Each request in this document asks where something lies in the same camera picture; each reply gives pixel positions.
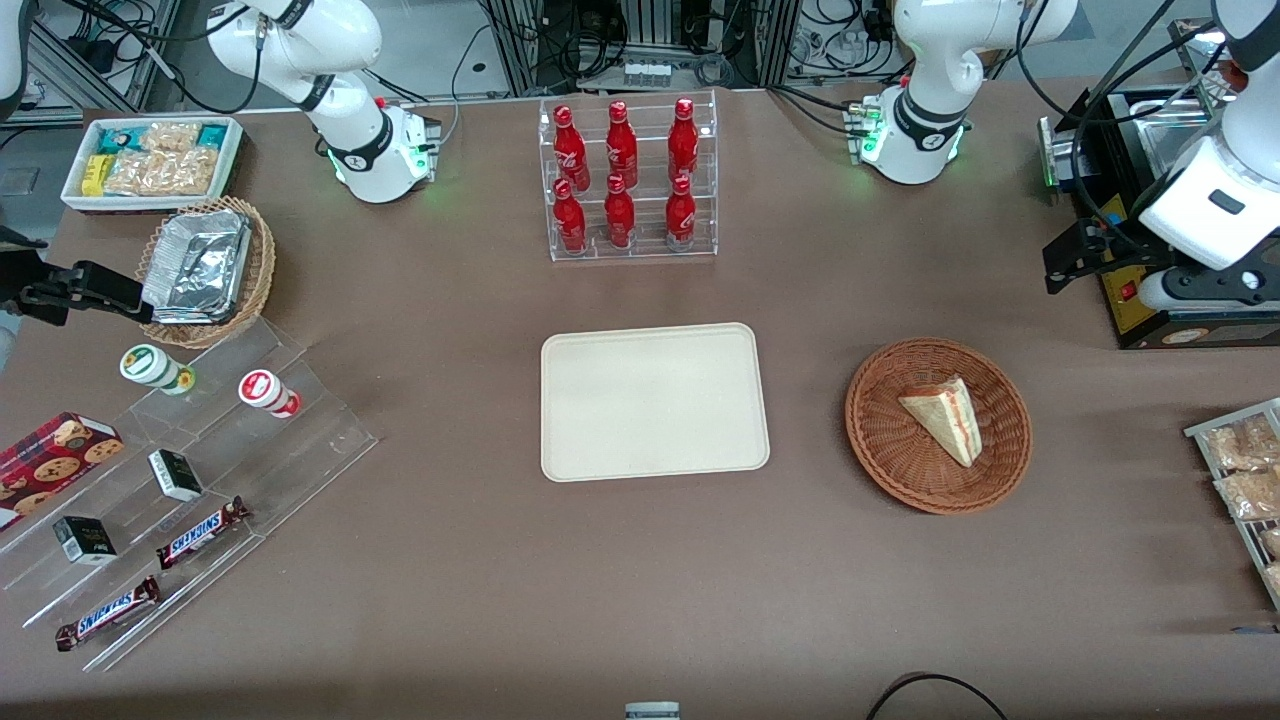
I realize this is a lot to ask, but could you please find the red lid white cup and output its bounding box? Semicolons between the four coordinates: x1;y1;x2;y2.
238;369;301;419

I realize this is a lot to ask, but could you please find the aluminium foil tray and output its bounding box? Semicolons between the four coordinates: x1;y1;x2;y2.
142;208;251;324

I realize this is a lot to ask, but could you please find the clear acrylic bottle rack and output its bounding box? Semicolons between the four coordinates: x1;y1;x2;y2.
538;90;719;263

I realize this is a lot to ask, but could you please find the cream plastic tray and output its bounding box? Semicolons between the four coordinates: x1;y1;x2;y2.
540;322;771;483

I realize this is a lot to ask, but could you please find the grey snack display rack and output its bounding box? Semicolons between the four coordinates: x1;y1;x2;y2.
1185;398;1280;613

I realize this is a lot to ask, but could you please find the clear acrylic stepped shelf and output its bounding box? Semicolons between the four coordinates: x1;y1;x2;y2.
0;316;379;673

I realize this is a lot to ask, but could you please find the green lid white cup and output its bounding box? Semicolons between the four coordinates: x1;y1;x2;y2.
120;343;196;396

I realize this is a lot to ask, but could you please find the round brown wicker basket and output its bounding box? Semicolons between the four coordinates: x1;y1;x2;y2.
845;338;1033;516

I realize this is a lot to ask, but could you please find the small black box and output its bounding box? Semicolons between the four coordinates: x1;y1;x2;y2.
52;516;118;566
148;449;204;503

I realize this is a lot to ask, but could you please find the red cookie box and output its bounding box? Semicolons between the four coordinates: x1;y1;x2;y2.
0;412;126;533

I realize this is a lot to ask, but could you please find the black cable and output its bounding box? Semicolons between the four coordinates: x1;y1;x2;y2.
865;671;1011;720

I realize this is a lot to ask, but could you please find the snickers chocolate bar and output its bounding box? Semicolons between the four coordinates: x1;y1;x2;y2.
155;496;251;571
55;575;161;653

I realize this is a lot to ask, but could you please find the white plastic bin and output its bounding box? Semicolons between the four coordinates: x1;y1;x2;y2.
60;115;246;216

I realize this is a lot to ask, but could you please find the aluminium frame rack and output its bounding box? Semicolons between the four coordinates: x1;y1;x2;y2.
480;0;801;96

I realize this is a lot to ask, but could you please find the black hot dog machine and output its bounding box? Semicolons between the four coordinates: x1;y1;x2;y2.
1038;20;1280;351

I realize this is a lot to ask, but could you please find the triangular sandwich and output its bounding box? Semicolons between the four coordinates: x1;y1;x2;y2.
898;376;984;468

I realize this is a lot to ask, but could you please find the red cola bottle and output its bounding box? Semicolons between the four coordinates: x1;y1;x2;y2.
552;178;588;254
553;104;591;193
605;100;639;191
668;97;699;183
665;175;697;251
604;174;636;249

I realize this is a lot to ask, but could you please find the light brown wicker basket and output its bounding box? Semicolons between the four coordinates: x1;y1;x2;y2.
135;195;277;350

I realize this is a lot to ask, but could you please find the steel pan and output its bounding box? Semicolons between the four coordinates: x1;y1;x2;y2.
1138;98;1217;177

